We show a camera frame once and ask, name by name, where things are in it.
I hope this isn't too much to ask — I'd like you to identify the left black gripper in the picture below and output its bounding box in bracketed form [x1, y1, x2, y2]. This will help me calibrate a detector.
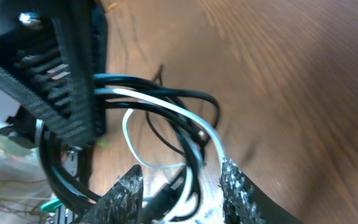
[0, 0, 108, 146]

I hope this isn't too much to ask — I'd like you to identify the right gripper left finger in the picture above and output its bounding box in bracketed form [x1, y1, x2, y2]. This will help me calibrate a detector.
[74, 165, 144, 224]

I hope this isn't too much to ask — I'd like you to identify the black usb cable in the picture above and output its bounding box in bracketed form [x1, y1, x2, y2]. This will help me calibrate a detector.
[37, 73, 222, 223]

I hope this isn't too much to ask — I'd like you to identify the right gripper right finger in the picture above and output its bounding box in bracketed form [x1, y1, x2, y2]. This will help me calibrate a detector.
[219, 159, 302, 224]

